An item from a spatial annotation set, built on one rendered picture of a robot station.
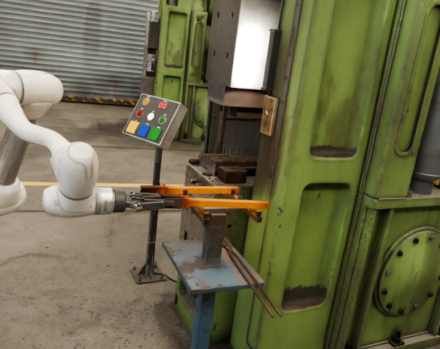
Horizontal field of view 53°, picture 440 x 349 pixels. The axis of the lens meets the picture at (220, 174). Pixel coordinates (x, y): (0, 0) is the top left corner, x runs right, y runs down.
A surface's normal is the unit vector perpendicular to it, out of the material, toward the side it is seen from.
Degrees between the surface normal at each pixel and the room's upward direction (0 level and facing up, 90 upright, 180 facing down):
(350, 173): 90
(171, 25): 89
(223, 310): 89
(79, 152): 41
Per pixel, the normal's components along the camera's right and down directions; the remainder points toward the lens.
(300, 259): 0.42, 0.30
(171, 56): 0.19, 0.28
